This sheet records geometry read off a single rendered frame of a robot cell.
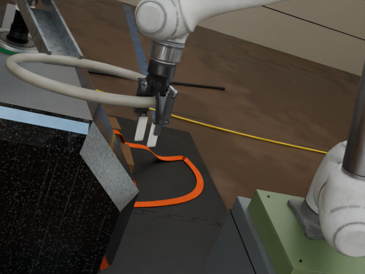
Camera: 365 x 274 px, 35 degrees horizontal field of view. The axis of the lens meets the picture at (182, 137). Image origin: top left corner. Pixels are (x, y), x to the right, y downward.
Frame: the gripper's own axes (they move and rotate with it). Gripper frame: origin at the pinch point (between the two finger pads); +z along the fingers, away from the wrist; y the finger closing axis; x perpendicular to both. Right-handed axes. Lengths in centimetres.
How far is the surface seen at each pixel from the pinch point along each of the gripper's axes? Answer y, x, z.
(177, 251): 48, -99, 85
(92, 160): 28.5, -9.7, 20.4
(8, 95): 52, 10, 5
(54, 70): 68, -20, 1
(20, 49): 79, -12, -4
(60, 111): 40.2, -2.8, 7.0
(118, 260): 55, -66, 85
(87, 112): 37.8, -12.1, 7.0
